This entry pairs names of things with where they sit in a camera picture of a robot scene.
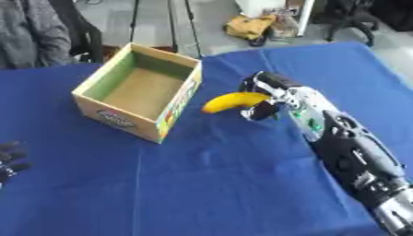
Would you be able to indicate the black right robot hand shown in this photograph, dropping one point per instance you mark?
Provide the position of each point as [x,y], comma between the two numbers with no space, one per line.
[269,80]

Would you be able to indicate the person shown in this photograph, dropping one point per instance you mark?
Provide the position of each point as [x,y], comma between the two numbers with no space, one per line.
[29,30]

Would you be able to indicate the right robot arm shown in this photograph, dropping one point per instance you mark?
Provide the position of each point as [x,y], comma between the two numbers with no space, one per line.
[349,147]

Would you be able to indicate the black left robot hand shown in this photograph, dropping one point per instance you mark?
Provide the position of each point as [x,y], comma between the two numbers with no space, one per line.
[10,159]

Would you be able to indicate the tan cardboard box green inside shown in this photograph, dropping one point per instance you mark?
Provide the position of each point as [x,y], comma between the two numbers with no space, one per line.
[141,92]

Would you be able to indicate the yellow toy banana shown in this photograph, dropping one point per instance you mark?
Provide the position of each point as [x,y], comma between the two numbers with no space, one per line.
[234,101]

